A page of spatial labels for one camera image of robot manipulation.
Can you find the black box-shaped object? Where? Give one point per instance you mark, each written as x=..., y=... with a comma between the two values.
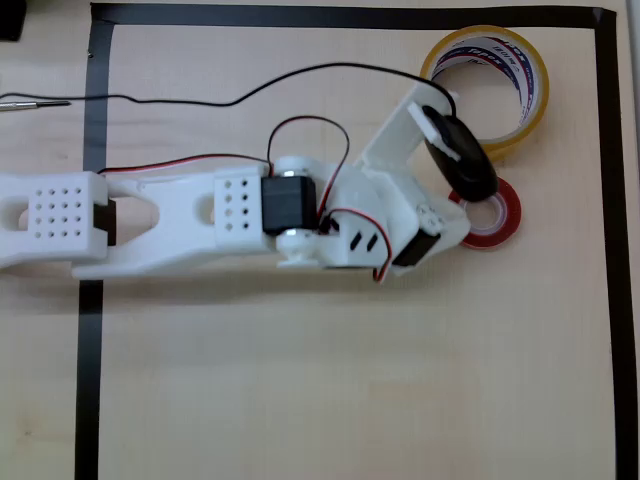
x=10, y=20

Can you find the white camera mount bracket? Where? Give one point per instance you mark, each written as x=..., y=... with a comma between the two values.
x=395, y=135

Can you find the small red tape roll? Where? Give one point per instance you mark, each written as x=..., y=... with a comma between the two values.
x=510, y=220

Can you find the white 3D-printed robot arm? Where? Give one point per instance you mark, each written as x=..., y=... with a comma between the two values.
x=165, y=220

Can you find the big yellow tape roll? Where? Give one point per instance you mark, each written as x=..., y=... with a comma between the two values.
x=530, y=85

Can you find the black webcam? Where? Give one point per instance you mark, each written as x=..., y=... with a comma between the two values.
x=465, y=160

